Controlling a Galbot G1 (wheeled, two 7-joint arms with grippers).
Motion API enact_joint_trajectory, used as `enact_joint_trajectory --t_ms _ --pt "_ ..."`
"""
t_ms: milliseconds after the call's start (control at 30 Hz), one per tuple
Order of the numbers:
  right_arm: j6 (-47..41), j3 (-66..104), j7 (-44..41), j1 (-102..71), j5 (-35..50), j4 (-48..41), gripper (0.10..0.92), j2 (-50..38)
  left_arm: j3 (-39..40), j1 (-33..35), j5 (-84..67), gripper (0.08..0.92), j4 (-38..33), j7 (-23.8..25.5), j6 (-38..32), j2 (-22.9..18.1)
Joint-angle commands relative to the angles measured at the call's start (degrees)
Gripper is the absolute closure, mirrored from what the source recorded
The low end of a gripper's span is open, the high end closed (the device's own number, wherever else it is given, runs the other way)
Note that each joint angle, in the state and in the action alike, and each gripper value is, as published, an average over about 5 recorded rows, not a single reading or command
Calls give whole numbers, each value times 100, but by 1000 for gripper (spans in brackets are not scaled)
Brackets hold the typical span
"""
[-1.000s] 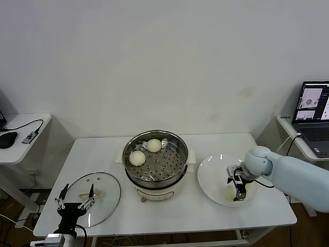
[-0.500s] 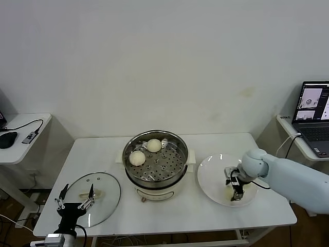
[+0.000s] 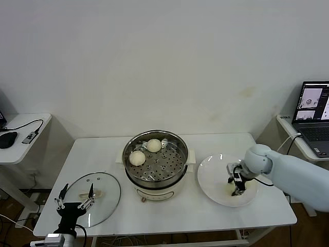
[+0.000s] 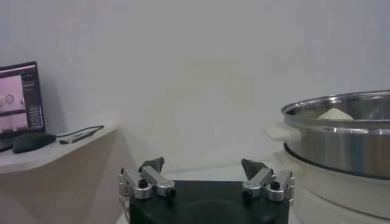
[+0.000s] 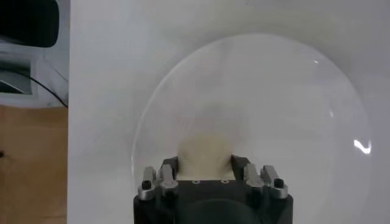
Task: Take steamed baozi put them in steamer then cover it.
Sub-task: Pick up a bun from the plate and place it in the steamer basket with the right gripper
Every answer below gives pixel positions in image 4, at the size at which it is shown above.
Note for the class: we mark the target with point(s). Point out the black computer mouse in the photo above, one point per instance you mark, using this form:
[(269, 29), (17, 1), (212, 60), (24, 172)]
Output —
[(33, 141)]

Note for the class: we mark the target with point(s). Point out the white steamed baozi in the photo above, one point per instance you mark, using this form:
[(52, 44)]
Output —
[(335, 114)]

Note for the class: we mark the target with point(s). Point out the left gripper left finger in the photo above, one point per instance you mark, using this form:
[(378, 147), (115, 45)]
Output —
[(158, 182)]

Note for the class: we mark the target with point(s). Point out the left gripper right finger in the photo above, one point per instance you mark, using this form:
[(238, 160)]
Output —
[(259, 181)]

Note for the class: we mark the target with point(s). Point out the white electric cooker base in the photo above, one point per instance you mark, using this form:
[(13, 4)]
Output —
[(335, 194)]

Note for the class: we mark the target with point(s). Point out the white side table with mouse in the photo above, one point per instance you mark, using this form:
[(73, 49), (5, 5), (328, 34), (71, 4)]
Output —
[(55, 182)]

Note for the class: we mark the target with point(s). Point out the stainless steel steamer basket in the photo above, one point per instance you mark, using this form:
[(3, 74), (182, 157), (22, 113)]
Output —
[(335, 146)]

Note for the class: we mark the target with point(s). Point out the grey usb hub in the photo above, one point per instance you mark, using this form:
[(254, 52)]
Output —
[(76, 138)]

